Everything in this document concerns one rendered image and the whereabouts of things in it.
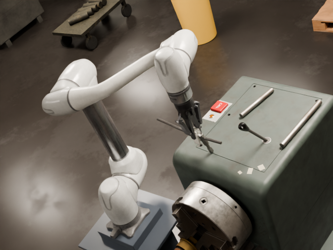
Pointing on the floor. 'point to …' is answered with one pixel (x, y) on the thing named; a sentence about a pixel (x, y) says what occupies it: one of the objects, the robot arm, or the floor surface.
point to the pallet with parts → (324, 18)
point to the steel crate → (17, 17)
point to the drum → (196, 18)
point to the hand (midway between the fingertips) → (196, 136)
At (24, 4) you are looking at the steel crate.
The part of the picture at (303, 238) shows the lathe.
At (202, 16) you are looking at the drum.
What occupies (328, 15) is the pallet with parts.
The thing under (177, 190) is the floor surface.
